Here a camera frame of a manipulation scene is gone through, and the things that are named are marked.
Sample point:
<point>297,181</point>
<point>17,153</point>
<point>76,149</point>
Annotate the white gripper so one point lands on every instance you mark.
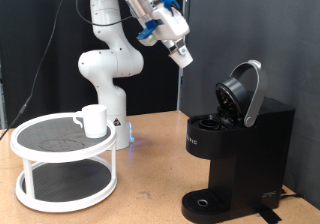
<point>171,24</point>

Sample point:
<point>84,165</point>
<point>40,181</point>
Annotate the white mug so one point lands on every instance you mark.
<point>95,120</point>

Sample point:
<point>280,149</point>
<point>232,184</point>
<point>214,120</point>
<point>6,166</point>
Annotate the black Keurig coffee machine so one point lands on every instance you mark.
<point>260,157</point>

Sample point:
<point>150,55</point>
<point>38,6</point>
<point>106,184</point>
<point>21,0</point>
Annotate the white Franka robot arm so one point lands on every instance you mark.
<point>110,64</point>

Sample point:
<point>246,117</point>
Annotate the vertical metal pole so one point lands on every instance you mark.
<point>181,90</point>

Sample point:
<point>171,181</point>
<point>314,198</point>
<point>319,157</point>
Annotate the black backdrop curtain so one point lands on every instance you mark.
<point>43,17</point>

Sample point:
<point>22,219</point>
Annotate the white two-tier turntable stand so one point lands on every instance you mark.
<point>63,184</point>

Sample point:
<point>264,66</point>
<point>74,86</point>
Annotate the black tape strip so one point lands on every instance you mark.
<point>270,215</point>

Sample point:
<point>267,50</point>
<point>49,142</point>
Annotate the grey frame bar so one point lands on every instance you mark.
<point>2,110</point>

